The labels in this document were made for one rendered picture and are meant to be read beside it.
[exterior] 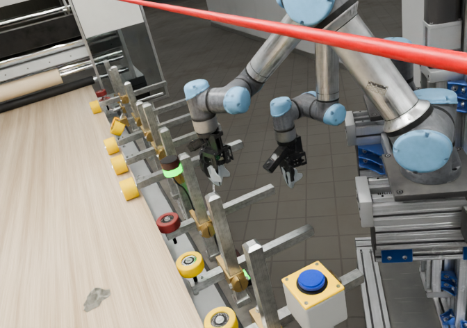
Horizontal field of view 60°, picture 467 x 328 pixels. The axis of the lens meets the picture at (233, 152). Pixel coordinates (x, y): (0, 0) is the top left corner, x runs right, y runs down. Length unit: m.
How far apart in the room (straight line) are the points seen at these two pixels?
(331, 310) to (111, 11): 3.07
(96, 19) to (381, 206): 2.75
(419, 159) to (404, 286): 1.12
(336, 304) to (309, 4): 0.59
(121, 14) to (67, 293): 2.52
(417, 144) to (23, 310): 1.14
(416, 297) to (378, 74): 1.26
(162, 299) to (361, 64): 0.78
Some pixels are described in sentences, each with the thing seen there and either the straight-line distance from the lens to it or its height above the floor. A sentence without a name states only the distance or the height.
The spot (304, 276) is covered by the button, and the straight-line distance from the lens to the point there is 0.66.
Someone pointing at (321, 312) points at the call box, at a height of 1.20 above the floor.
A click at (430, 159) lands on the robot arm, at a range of 0.99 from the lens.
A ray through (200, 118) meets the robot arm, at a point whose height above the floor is 1.26.
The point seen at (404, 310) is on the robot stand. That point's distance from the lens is 1.96.
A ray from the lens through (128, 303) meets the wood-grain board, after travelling 1.22.
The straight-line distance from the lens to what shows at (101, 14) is 3.46.
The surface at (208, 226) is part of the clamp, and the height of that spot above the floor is 0.87.
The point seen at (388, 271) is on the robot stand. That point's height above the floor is 0.21.
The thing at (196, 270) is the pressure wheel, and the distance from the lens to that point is 1.23.
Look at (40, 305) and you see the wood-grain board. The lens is 1.37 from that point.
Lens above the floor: 1.70
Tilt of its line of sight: 27 degrees down
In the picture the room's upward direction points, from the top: 13 degrees counter-clockwise
